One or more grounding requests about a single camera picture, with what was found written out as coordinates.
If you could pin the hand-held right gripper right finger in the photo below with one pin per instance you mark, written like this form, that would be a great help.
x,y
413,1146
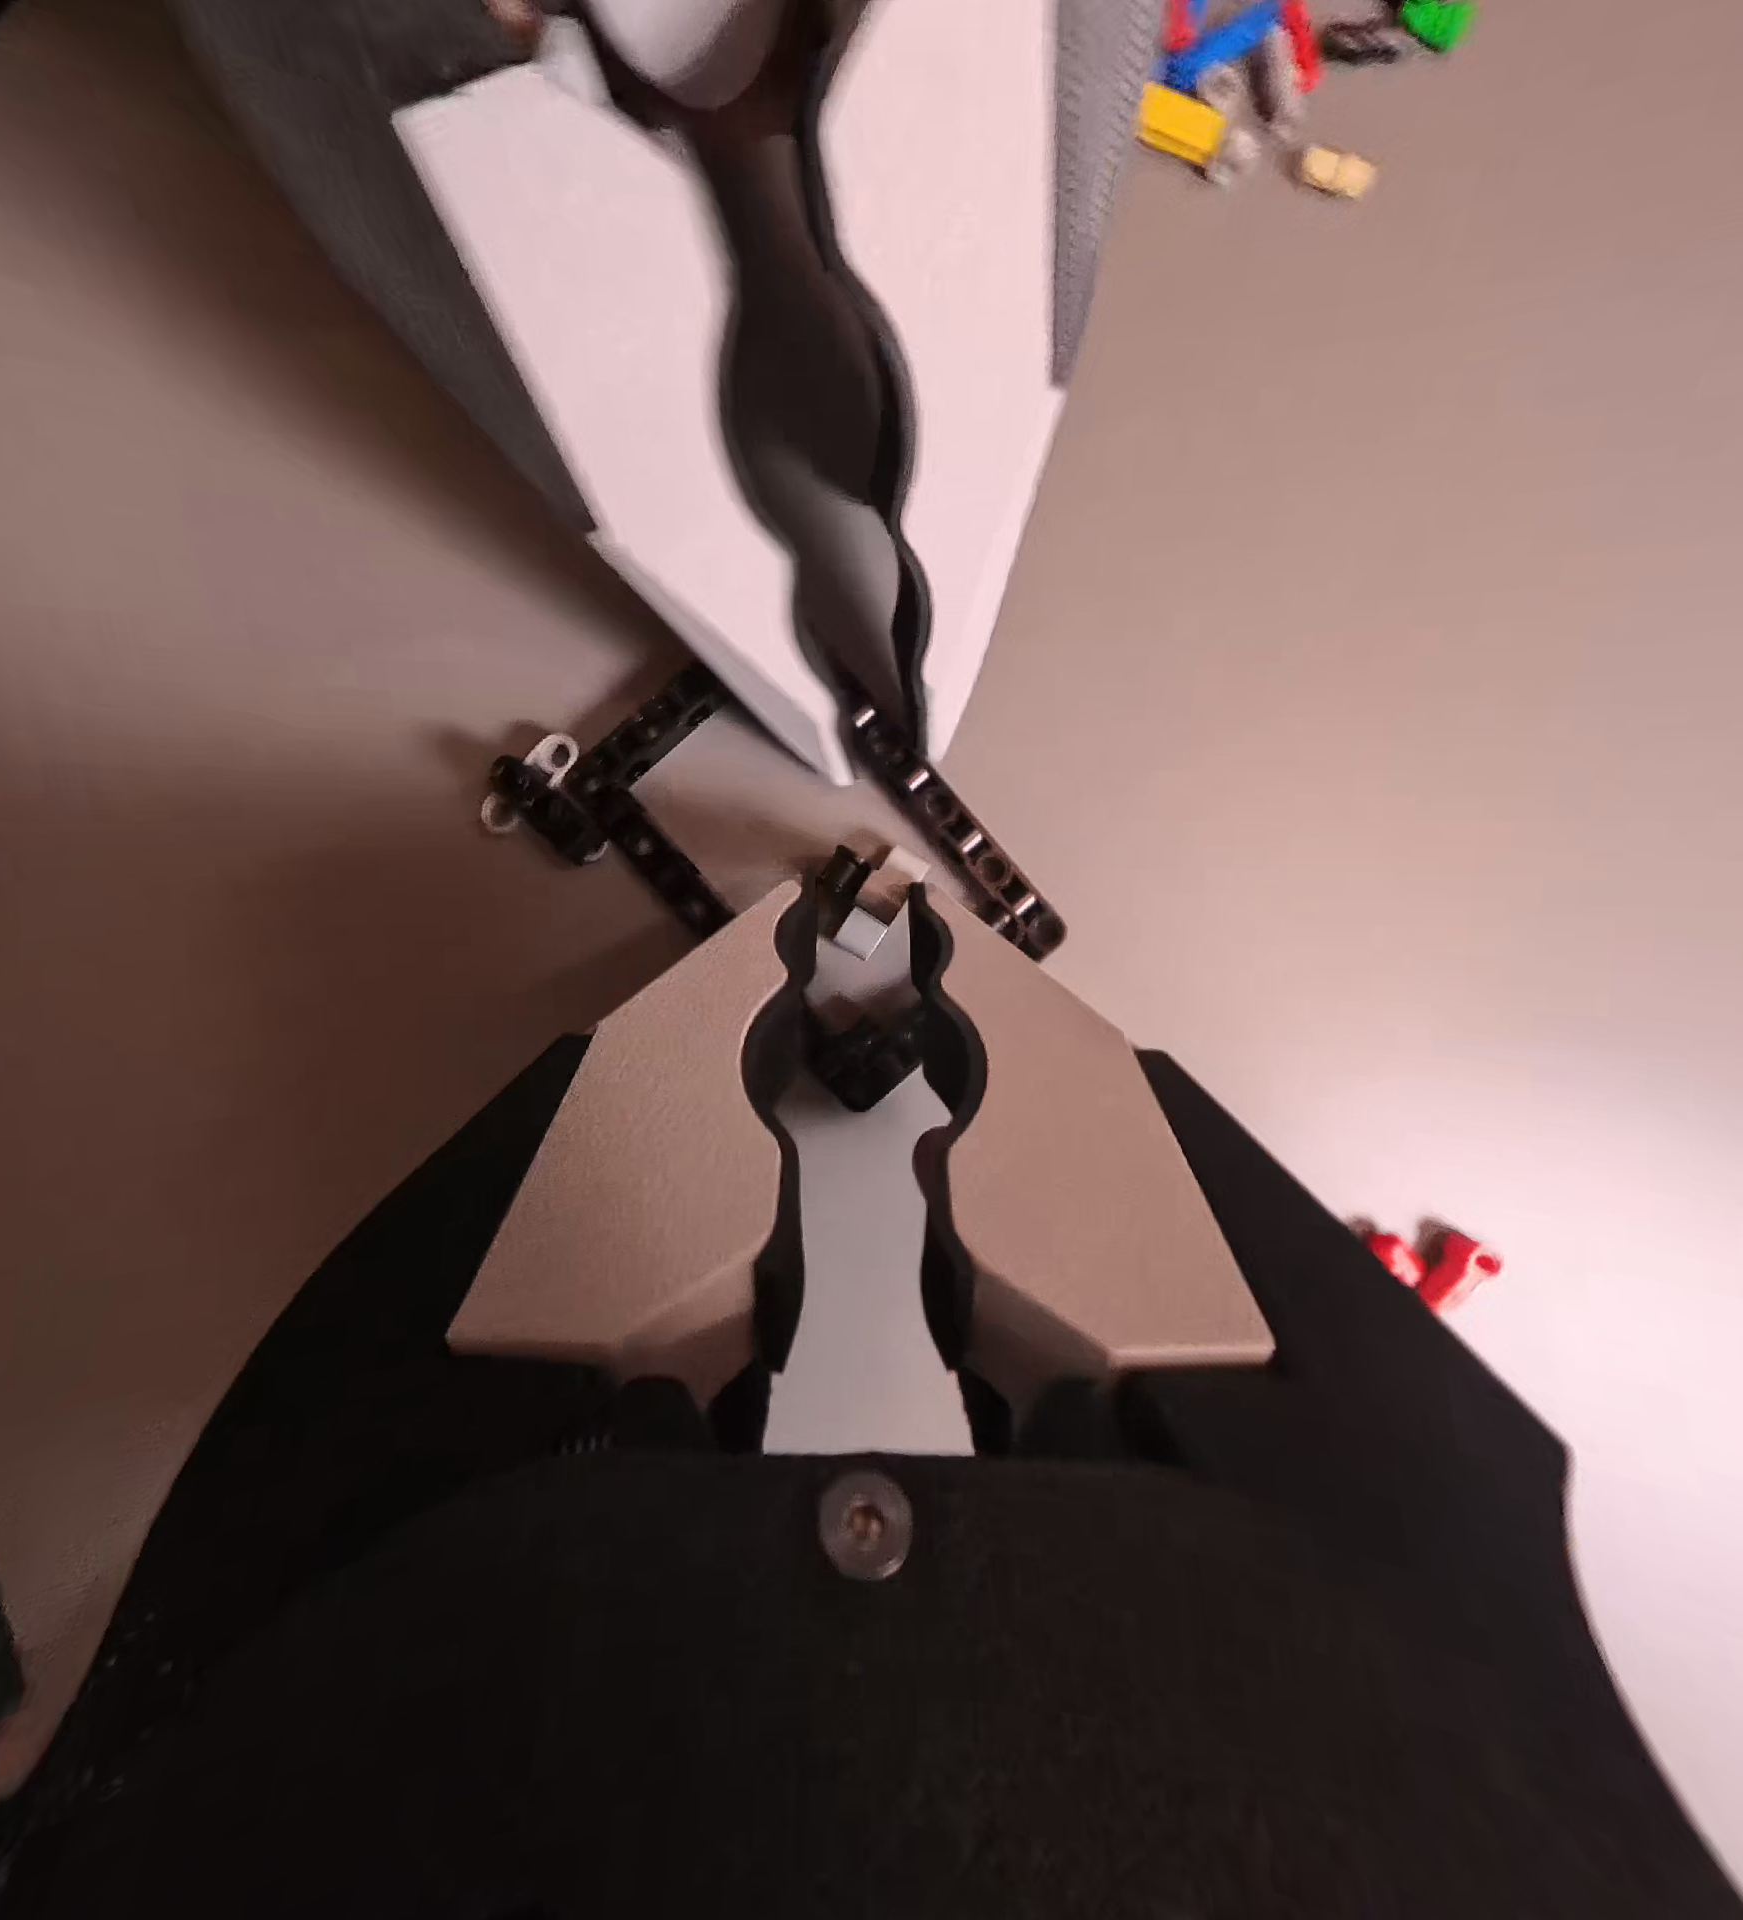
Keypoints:
x,y
1097,1200

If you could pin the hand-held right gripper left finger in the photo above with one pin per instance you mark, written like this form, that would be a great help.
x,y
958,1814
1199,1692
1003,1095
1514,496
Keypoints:
x,y
632,1200

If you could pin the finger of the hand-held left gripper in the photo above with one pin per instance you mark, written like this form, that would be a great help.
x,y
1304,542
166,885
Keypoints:
x,y
977,225
570,299

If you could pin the pile of small lego pieces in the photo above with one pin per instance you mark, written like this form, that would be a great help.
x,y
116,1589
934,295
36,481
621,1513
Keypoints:
x,y
1261,61

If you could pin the grey lego connector assembly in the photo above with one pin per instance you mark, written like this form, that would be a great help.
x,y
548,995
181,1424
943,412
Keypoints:
x,y
864,931

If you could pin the red lego axle pin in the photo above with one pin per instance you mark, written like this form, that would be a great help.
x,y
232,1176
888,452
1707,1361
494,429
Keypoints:
x,y
1457,1267

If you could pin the black rectangular lego frame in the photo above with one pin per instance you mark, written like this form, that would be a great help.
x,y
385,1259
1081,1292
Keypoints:
x,y
960,840

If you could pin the grey and black lego assembly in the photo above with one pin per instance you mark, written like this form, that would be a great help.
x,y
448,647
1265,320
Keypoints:
x,y
541,802

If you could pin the yellow lego connector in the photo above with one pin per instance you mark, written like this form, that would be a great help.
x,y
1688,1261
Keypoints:
x,y
1180,121

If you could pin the tan lego pin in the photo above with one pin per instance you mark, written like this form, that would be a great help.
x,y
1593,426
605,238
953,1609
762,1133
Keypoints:
x,y
1336,169

